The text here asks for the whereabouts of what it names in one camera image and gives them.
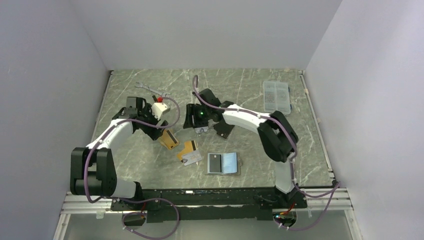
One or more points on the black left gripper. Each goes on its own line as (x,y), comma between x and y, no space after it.
(153,132)

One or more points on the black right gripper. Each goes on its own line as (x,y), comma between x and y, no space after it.
(191,110)

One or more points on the grey card holder blue lining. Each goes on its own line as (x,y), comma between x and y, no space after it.
(231,164)

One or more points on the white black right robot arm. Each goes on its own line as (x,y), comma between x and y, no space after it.
(277,137)

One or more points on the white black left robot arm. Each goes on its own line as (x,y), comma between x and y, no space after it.
(92,168)

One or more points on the gold card stack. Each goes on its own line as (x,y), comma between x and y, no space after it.
(168,139)

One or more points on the black card stack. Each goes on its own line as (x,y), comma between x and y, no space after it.
(223,129)

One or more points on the gold card under holder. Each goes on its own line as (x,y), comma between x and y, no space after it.
(189,147)

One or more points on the silver card on table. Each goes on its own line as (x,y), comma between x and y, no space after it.
(191,158)

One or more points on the silver open-end wrench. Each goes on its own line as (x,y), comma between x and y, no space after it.
(153,90)

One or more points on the clear plastic screw box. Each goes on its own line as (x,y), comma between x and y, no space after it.
(276,97)

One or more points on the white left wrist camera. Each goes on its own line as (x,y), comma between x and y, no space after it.
(159,108)

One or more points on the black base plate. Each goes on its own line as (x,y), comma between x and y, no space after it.
(259,203)

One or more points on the aluminium frame rail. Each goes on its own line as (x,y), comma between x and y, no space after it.
(77,205)

